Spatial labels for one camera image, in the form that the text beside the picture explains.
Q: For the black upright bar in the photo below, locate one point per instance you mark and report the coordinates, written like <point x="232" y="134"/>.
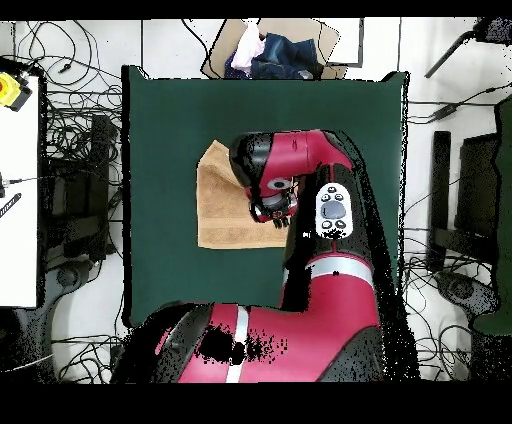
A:
<point x="442" y="176"/>

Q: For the orange terry towel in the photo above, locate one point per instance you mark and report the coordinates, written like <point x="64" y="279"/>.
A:
<point x="224" y="208"/>

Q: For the grey round stand base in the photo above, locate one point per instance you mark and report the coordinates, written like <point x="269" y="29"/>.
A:
<point x="460" y="288"/>
<point x="68" y="276"/>

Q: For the blue denim jeans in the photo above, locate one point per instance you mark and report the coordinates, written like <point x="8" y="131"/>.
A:
<point x="288" y="56"/>

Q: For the pink garment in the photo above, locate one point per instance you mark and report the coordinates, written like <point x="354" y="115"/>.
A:
<point x="248" y="48"/>

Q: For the black equipment stand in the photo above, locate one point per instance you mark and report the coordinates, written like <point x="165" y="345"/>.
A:
<point x="100" y="160"/>

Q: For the white desk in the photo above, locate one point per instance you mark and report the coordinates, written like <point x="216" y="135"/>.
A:
<point x="18" y="248"/>

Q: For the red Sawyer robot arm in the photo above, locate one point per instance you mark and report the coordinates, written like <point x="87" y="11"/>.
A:
<point x="320" y="320"/>

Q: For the black flat panel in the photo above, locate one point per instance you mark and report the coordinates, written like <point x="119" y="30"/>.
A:
<point x="478" y="180"/>

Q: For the dark green table cloth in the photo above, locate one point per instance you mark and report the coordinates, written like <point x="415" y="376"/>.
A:
<point x="168" y="200"/>

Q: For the yellow emergency stop button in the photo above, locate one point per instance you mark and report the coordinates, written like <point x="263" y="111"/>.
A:
<point x="8" y="90"/>

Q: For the black tripod leg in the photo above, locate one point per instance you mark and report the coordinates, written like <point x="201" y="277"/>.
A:
<point x="496" y="30"/>

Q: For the brown cardboard box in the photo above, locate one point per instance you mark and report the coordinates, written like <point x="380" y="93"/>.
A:
<point x="298" y="28"/>

